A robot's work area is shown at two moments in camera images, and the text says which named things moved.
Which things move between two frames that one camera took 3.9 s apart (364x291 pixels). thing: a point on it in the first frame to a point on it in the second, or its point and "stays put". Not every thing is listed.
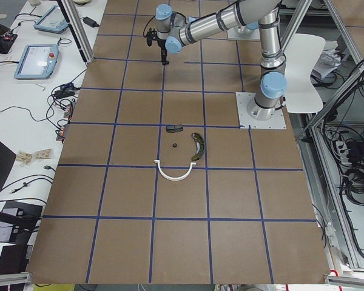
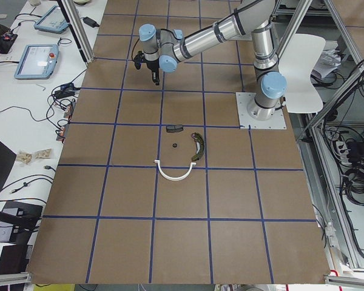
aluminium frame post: [76, 23] stays put
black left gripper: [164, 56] to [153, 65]
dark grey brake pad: [174, 128] stays put
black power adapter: [90, 22] stays put
